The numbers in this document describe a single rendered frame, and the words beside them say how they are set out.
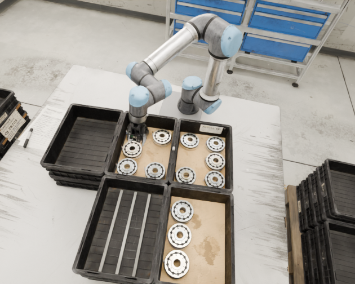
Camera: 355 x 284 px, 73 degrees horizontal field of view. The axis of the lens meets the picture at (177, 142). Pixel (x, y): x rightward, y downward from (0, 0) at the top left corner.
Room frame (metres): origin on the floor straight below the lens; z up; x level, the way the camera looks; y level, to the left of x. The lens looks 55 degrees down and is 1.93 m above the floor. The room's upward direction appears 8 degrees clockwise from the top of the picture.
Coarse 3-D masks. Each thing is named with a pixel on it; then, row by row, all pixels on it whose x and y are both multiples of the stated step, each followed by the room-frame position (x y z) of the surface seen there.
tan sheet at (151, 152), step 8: (152, 128) 0.85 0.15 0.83; (152, 136) 0.80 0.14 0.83; (144, 144) 0.74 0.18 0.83; (152, 144) 0.74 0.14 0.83; (144, 152) 0.69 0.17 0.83; (152, 152) 0.69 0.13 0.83; (160, 152) 0.70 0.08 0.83; (168, 152) 0.71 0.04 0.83; (120, 160) 0.62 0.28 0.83; (136, 160) 0.63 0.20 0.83; (144, 160) 0.64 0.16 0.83; (152, 160) 0.64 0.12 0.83; (160, 160) 0.65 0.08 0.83; (168, 160) 0.66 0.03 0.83; (144, 176) 0.54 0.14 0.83
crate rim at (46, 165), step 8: (72, 104) 0.87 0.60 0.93; (80, 104) 0.88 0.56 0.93; (64, 120) 0.75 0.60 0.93; (120, 120) 0.80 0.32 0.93; (56, 136) 0.65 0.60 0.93; (112, 144) 0.64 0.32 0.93; (48, 152) 0.56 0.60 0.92; (56, 168) 0.48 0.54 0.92; (64, 168) 0.48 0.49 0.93; (72, 168) 0.49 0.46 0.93; (80, 168) 0.49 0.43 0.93; (104, 168) 0.51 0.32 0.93
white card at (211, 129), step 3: (201, 126) 0.86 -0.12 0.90; (204, 126) 0.86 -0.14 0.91; (207, 126) 0.86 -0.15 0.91; (210, 126) 0.86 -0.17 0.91; (213, 126) 0.86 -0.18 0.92; (201, 129) 0.86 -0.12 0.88; (204, 129) 0.86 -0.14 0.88; (207, 129) 0.86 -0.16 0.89; (210, 129) 0.86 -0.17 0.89; (213, 129) 0.86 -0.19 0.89; (216, 129) 0.86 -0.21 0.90; (219, 129) 0.86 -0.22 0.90; (222, 129) 0.86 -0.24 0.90; (210, 132) 0.86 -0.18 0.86; (213, 132) 0.86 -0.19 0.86; (216, 132) 0.86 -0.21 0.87; (219, 132) 0.86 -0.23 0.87
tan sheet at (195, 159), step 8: (200, 136) 0.84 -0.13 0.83; (208, 136) 0.85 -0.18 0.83; (200, 144) 0.79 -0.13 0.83; (184, 152) 0.72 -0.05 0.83; (192, 152) 0.73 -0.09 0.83; (200, 152) 0.73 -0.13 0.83; (208, 152) 0.74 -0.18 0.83; (224, 152) 0.75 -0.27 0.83; (184, 160) 0.67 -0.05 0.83; (192, 160) 0.68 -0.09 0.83; (200, 160) 0.68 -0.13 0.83; (176, 168) 0.61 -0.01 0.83; (192, 168) 0.62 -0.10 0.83; (200, 168) 0.63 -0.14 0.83; (224, 168) 0.65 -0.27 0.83; (184, 176) 0.57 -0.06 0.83; (200, 176) 0.58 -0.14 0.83; (224, 176) 0.60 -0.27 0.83; (200, 184) 0.54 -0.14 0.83; (224, 184) 0.56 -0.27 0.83
